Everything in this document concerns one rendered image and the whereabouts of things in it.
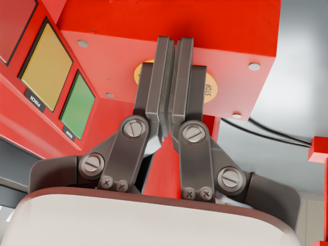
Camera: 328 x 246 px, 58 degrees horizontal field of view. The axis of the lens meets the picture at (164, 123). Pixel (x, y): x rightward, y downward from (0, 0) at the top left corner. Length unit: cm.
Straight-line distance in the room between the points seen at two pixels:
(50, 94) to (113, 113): 43
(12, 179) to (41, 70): 25
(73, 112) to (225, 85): 13
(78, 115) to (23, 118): 17
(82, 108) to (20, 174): 19
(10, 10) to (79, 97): 11
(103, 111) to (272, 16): 44
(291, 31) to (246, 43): 117
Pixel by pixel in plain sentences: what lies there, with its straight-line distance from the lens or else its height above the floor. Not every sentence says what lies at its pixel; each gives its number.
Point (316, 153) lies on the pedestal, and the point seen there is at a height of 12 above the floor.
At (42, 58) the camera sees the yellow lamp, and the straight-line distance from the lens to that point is 22.
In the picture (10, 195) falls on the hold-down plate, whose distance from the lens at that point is 55.
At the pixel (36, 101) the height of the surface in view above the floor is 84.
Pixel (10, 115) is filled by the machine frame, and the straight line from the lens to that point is 42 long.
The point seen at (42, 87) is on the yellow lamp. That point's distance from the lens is 22.
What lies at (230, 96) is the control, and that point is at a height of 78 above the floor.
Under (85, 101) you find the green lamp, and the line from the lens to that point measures 29.
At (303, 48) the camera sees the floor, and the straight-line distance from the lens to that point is 147.
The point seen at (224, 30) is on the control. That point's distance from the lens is 22.
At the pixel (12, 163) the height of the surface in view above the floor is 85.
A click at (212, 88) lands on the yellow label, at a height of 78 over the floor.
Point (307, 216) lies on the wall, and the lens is 390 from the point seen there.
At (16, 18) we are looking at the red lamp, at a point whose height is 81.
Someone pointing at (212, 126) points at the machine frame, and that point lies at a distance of 152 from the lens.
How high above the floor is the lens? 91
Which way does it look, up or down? 22 degrees down
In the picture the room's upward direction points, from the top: 167 degrees counter-clockwise
